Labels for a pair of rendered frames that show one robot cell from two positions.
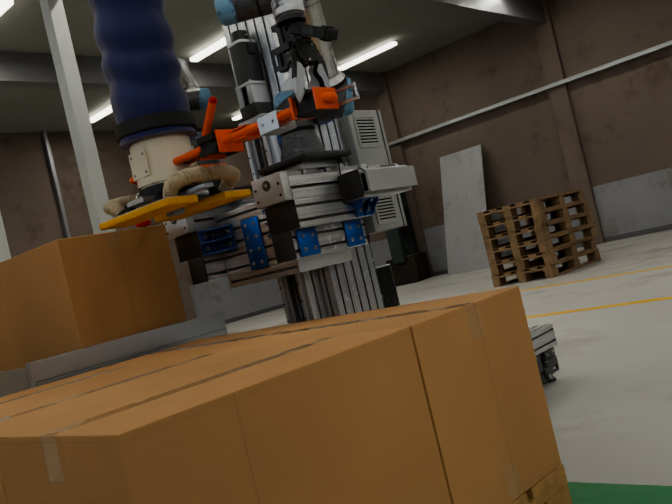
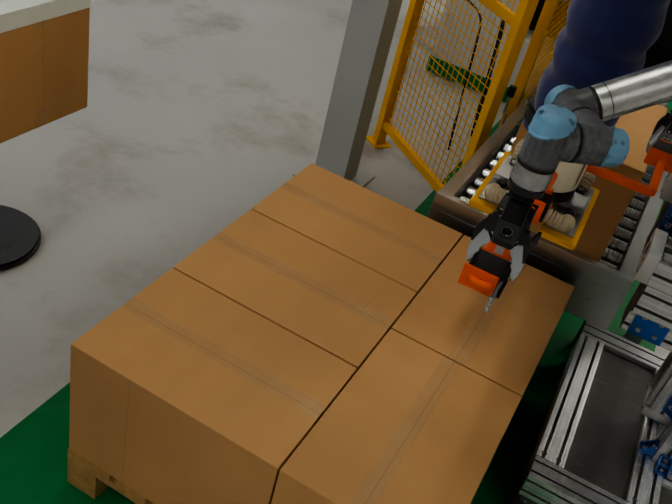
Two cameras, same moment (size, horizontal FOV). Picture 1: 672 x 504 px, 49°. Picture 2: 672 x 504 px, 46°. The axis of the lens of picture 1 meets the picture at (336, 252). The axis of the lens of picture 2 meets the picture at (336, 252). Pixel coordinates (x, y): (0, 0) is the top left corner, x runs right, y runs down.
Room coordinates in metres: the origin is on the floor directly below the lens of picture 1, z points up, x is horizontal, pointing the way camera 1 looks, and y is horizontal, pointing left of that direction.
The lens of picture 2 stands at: (0.88, -1.13, 1.98)
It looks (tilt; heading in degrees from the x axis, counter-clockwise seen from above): 36 degrees down; 66
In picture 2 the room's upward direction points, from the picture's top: 15 degrees clockwise
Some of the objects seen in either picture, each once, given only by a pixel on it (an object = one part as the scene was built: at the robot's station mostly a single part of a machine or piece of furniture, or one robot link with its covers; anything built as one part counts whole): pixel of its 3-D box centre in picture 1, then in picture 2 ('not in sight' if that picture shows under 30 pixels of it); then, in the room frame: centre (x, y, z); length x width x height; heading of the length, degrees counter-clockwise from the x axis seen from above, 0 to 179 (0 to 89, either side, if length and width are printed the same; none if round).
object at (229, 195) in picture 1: (199, 201); (572, 206); (2.18, 0.35, 0.95); 0.34 x 0.10 x 0.05; 49
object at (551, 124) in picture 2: not in sight; (548, 138); (1.73, -0.02, 1.36); 0.09 x 0.08 x 0.11; 174
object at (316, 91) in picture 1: (313, 103); (483, 270); (1.70, -0.03, 1.05); 0.08 x 0.07 x 0.05; 49
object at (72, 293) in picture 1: (82, 304); (576, 165); (2.60, 0.91, 0.75); 0.60 x 0.40 x 0.40; 48
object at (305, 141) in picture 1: (300, 144); not in sight; (2.43, 0.03, 1.09); 0.15 x 0.15 x 0.10
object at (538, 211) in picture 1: (540, 236); not in sight; (8.42, -2.29, 0.43); 1.18 x 0.81 x 0.85; 136
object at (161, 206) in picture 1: (145, 207); (506, 179); (2.03, 0.48, 0.95); 0.34 x 0.10 x 0.05; 49
